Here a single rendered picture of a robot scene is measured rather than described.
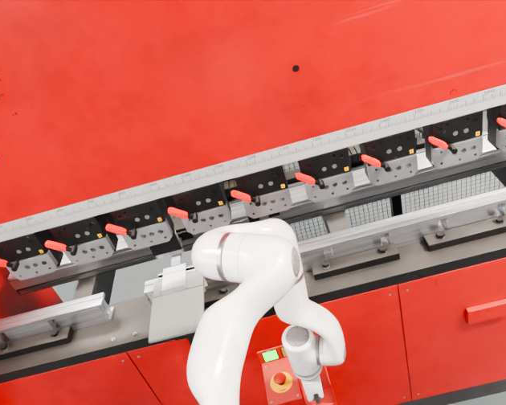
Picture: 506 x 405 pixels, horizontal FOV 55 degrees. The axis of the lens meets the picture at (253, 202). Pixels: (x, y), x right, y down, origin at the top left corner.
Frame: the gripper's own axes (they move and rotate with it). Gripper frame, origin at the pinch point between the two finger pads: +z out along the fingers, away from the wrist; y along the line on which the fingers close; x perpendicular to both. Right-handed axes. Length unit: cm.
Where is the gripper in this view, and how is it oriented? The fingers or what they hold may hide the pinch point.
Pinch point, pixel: (316, 393)
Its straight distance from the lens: 158.3
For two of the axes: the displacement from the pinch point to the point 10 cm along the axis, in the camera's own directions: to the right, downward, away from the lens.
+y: 1.4, 6.4, -7.6
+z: 2.4, 7.2, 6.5
